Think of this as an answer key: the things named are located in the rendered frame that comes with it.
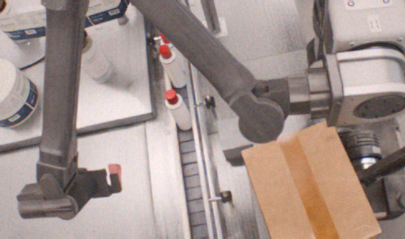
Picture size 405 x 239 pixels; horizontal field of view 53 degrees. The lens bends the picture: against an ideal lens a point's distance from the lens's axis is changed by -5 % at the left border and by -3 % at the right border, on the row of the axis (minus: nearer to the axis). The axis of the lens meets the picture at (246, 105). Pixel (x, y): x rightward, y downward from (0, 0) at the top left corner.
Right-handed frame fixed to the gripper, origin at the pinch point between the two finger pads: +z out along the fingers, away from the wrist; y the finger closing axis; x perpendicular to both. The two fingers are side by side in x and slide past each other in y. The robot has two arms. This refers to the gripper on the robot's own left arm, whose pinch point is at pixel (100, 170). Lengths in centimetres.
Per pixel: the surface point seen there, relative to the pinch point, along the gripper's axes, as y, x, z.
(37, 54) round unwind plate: 42, -28, 58
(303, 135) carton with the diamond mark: -50, 0, 8
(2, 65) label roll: 46, -26, 40
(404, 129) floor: -112, 40, 122
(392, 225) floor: -94, 78, 90
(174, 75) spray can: -13.1, -14.9, 39.6
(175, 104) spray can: -15.5, -8.7, 23.8
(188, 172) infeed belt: -15.0, 13.4, 27.4
